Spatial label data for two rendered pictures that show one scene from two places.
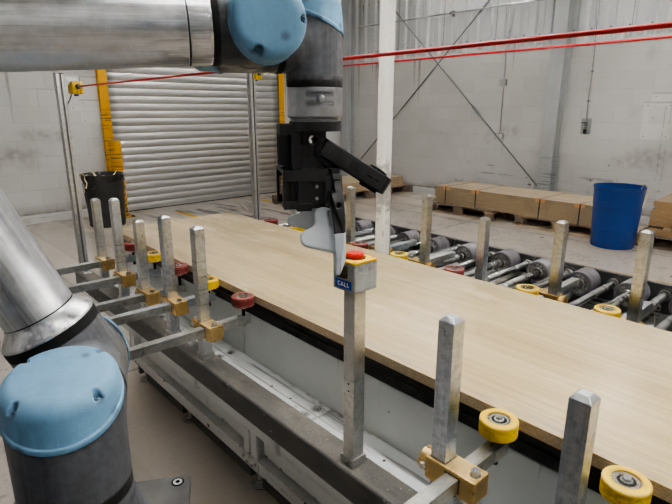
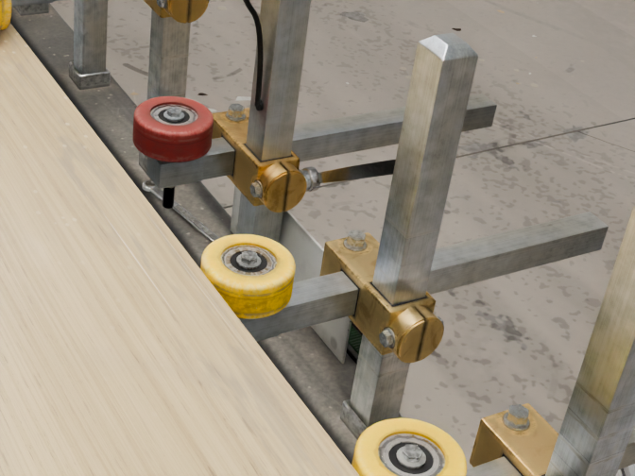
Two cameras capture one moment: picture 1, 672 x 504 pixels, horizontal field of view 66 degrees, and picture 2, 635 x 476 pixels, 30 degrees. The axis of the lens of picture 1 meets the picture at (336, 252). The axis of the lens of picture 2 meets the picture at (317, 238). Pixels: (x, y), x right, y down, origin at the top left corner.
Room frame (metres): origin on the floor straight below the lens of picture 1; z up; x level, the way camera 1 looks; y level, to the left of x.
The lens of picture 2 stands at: (1.57, -0.36, 1.49)
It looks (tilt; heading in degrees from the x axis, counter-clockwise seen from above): 34 degrees down; 187
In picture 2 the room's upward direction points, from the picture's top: 9 degrees clockwise
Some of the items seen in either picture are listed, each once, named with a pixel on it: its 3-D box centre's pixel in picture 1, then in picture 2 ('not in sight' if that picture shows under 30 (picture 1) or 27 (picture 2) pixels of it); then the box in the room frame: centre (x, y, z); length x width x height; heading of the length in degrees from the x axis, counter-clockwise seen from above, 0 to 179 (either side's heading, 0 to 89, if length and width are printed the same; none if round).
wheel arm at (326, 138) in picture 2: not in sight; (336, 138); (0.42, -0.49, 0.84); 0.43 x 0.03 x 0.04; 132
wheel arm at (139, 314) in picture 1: (159, 309); not in sight; (1.75, 0.64, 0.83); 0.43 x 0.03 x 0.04; 132
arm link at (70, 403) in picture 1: (68, 421); not in sight; (0.49, 0.29, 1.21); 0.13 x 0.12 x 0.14; 21
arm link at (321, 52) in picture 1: (311, 43); not in sight; (0.72, 0.03, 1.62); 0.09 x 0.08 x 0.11; 111
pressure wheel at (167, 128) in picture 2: not in sight; (171, 159); (0.55, -0.64, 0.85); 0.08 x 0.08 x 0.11
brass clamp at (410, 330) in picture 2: not in sight; (380, 297); (0.69, -0.40, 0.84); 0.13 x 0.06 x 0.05; 42
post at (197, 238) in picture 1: (201, 295); not in sight; (1.64, 0.45, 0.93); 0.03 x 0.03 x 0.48; 42
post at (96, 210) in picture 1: (101, 248); not in sight; (2.38, 1.12, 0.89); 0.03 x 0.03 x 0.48; 42
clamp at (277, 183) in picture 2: not in sight; (253, 161); (0.51, -0.57, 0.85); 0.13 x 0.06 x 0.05; 42
